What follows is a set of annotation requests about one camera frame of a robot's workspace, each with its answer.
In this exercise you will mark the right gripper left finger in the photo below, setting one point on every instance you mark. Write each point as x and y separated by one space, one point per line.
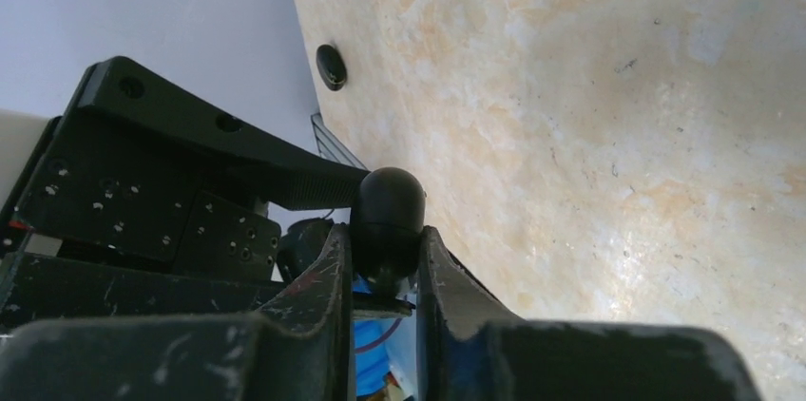
83 331

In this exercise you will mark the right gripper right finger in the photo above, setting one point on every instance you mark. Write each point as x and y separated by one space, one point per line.
472 347

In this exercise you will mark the black earbud charging case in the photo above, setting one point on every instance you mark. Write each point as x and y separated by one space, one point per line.
386 223

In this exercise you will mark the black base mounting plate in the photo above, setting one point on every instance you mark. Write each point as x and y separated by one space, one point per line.
144 199

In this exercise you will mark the white cable duct strip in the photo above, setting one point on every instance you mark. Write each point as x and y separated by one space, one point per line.
330 147

